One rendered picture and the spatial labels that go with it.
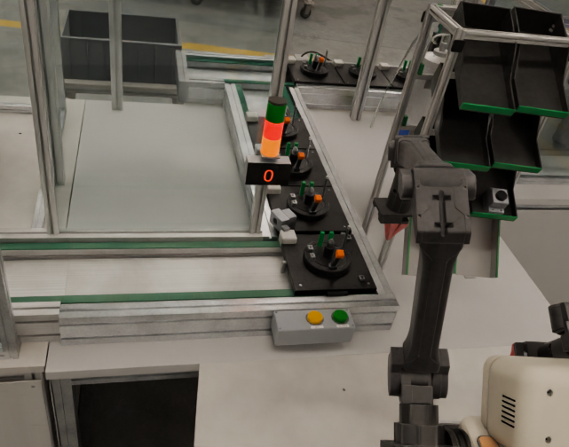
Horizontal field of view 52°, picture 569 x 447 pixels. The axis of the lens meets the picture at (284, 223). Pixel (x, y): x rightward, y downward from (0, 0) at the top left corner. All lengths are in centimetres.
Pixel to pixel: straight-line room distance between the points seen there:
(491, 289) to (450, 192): 115
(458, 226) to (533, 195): 176
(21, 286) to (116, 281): 24
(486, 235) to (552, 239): 101
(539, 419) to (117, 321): 97
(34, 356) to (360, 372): 82
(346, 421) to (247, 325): 35
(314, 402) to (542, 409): 64
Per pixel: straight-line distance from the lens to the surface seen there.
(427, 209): 86
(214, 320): 154
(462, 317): 186
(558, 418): 105
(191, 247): 171
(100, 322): 152
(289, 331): 151
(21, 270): 171
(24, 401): 168
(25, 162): 224
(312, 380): 155
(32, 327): 156
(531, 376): 102
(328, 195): 197
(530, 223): 268
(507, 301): 199
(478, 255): 182
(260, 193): 168
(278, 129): 152
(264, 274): 170
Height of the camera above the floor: 207
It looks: 37 degrees down
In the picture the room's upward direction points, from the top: 11 degrees clockwise
